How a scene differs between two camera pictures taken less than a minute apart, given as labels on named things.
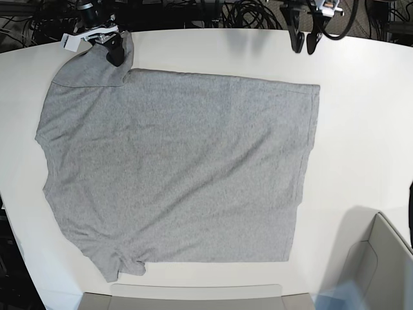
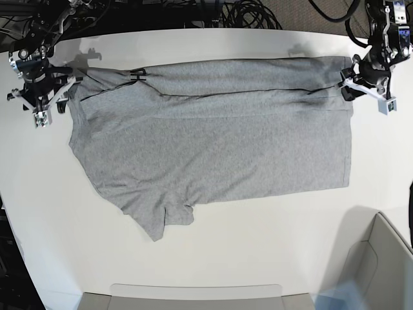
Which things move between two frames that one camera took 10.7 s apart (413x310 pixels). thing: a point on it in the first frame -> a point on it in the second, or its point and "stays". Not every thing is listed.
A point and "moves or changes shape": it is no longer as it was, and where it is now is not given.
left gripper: (115, 46) -> (37, 72)
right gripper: (291, 15) -> (369, 75)
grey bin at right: (371, 250) stays
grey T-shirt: (145, 166) moves or changes shape
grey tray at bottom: (154, 296) stays
